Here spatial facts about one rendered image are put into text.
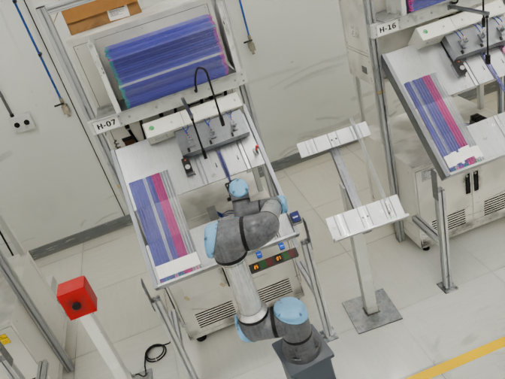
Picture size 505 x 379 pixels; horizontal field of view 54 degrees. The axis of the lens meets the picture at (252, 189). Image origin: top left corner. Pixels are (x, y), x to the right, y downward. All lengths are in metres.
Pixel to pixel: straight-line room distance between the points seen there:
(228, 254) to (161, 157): 0.95
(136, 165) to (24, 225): 2.07
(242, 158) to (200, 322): 0.99
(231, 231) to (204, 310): 1.27
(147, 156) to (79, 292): 0.71
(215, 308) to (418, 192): 1.29
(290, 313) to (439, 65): 1.55
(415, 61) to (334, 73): 1.59
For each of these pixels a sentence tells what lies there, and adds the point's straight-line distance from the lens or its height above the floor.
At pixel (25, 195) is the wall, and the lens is 4.28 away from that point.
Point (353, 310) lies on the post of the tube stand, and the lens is 2.90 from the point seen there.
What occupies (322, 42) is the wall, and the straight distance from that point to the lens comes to 4.19.
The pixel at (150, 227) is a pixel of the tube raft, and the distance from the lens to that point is 2.36.
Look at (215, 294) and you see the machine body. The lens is 2.78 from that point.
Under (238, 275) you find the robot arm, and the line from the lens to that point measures 1.72.
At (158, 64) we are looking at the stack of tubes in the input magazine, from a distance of 2.35.
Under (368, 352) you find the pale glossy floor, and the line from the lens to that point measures 2.71.
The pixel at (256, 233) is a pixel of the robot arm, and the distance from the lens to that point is 1.60.
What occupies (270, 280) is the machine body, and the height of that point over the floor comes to 0.26.
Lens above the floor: 2.06
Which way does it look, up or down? 29 degrees down
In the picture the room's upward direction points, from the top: 17 degrees counter-clockwise
